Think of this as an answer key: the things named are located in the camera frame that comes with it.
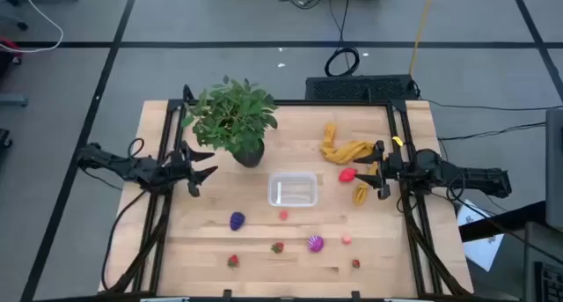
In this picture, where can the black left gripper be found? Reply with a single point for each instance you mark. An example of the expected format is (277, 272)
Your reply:
(178, 167)

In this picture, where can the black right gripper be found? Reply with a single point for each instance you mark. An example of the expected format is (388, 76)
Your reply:
(390, 170)

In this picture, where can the red dragon fruit toy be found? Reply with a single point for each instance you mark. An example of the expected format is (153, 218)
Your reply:
(347, 174)

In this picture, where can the purple blackberry toy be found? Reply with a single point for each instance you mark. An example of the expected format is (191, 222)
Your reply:
(237, 221)

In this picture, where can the pink peach toy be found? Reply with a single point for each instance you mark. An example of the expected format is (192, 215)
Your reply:
(283, 215)
(346, 239)

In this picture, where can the purple white striped onion toy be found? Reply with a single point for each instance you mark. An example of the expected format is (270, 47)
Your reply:
(316, 244)

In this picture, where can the red strawberry toy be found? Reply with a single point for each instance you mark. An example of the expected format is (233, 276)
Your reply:
(233, 261)
(277, 248)
(356, 263)

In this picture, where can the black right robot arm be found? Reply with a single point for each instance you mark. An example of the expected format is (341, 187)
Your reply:
(462, 176)

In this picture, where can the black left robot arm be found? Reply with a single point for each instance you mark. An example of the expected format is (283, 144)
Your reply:
(132, 167)

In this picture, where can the yellow cloth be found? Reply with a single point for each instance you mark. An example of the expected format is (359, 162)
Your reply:
(347, 151)

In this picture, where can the yellow tape tag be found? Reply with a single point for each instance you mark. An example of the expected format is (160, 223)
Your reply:
(397, 141)

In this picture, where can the green plant in black pot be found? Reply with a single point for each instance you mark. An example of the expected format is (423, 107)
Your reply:
(233, 117)

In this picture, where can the clear plastic food container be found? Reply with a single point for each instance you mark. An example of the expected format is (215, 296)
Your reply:
(308, 178)

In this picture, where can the black computer case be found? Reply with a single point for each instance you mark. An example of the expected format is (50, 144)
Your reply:
(360, 88)

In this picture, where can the brown stick in pot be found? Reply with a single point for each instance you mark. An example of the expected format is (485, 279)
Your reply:
(281, 103)

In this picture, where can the black clamp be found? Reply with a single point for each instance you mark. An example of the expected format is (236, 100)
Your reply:
(356, 295)
(227, 294)

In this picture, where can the white paper sheet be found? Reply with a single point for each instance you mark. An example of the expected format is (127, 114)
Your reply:
(481, 249)

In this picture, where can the dark side desk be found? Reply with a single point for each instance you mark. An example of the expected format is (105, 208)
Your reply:
(532, 249)

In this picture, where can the grey monitor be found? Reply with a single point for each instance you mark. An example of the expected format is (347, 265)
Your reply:
(555, 170)

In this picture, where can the black keyboard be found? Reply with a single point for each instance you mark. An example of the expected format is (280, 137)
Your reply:
(550, 284)

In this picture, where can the red bag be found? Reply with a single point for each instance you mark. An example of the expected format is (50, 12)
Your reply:
(9, 49)

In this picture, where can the black caster wheel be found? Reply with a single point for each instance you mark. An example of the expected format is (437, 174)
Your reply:
(22, 26)

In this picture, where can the black curved bracket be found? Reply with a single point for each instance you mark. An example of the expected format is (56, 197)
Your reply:
(188, 94)

